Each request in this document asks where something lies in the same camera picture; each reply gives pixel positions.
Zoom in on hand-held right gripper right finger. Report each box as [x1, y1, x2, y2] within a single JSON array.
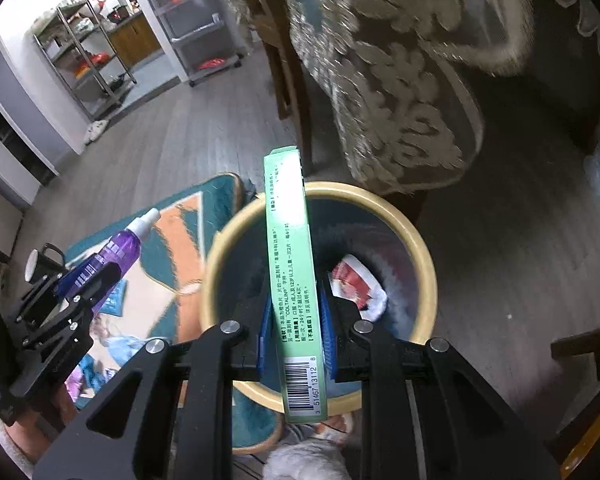
[[321, 272, 561, 480]]

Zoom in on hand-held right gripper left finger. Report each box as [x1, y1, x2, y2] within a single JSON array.
[[32, 300, 276, 480]]

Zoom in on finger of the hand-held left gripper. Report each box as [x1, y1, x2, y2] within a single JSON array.
[[57, 255, 108, 297], [55, 262, 122, 321]]

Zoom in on purple spray bottle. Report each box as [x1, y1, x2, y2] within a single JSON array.
[[87, 208, 161, 311]]

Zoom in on red white packet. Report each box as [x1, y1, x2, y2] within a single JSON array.
[[326, 254, 388, 323]]

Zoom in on blue face mask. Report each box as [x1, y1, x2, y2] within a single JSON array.
[[105, 336, 148, 365]]

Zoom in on green white medicine box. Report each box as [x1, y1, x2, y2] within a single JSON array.
[[263, 146, 331, 422]]

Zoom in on blue bin with yellow rim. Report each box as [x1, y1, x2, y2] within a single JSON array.
[[199, 181, 438, 416]]

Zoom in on light blue small packet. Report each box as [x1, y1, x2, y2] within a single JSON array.
[[102, 280, 128, 317]]

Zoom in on black ceramic mug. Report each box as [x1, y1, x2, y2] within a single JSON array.
[[24, 243, 66, 283]]

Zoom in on person's foot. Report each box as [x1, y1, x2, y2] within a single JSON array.
[[315, 412, 353, 446]]

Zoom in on teal orange printed cushion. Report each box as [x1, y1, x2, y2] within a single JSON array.
[[62, 172, 283, 456]]

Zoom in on white fluffy blanket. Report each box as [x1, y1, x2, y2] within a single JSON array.
[[265, 440, 351, 480]]

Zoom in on white fluffy slippers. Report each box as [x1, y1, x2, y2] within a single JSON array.
[[84, 120, 112, 145]]

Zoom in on metal shelf rack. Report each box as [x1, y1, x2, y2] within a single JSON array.
[[32, 0, 138, 121]]

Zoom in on wooden kitchen cabinet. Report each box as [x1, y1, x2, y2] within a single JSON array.
[[107, 14, 163, 68]]

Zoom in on glossy wooden chair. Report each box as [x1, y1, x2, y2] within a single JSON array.
[[545, 329, 600, 480]]

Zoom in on brown wooden dining chair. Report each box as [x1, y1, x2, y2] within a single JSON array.
[[235, 0, 313, 161]]

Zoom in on grey rolling trolley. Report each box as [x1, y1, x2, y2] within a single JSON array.
[[139, 0, 243, 88]]

